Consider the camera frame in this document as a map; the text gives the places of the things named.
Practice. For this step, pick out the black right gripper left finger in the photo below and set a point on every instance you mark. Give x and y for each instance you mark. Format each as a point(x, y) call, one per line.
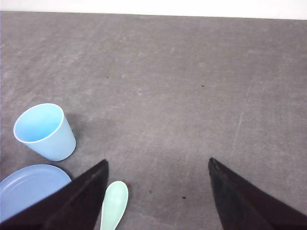
point(74, 207)

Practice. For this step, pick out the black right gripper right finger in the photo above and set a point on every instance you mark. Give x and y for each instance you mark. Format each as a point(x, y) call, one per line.
point(243, 206)

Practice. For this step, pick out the mint green plastic spoon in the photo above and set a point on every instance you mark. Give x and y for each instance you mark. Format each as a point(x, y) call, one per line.
point(114, 205)

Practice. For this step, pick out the light blue plastic cup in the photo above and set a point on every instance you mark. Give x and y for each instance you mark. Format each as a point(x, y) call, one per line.
point(44, 128)

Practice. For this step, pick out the blue plastic plate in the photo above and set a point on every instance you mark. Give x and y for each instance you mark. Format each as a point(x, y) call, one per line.
point(28, 186)

